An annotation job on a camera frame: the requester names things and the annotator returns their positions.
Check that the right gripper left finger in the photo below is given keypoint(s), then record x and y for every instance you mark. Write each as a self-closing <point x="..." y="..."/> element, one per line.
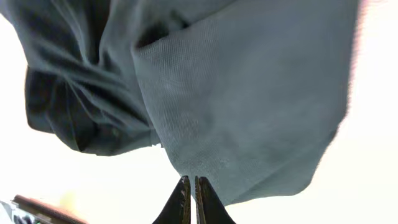
<point x="177" y="209"/>

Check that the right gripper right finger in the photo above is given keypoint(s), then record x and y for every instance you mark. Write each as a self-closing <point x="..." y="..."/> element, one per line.
<point x="210" y="209"/>

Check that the black polo shirt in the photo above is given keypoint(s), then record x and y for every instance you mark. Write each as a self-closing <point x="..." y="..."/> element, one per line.
<point x="247" y="93"/>

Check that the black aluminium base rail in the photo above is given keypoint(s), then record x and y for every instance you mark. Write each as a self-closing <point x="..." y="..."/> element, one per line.
<point x="23" y="210"/>

